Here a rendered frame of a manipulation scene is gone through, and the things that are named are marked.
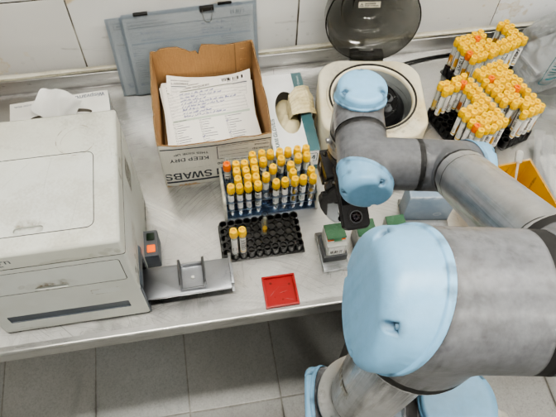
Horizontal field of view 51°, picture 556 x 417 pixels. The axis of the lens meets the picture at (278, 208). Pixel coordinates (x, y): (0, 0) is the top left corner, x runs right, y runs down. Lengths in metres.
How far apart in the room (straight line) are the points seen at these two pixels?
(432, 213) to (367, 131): 0.50
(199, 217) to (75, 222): 0.39
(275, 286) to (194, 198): 0.28
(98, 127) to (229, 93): 0.44
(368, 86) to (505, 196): 0.29
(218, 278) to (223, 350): 0.93
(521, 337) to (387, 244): 0.11
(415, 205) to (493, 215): 0.62
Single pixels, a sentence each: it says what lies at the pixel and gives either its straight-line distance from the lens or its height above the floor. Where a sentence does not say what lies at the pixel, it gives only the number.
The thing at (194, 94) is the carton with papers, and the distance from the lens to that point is 1.42.
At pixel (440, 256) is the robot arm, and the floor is 1.60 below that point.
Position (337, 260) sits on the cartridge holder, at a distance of 1.22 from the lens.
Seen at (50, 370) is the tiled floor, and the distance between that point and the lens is 2.17.
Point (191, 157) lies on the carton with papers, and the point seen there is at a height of 0.97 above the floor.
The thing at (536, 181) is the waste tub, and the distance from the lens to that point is 1.36.
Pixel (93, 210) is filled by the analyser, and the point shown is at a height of 1.17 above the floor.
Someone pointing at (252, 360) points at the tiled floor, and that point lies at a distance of 2.06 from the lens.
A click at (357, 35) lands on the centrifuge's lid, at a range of 1.47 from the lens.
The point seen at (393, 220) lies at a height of 0.94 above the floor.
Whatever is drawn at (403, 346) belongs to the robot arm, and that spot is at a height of 1.57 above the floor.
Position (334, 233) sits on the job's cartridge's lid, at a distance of 1.17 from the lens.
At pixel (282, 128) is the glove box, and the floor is 0.94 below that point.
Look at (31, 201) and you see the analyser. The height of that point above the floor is 1.17.
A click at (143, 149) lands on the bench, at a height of 0.88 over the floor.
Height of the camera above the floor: 1.97
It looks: 58 degrees down
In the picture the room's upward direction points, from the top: 3 degrees clockwise
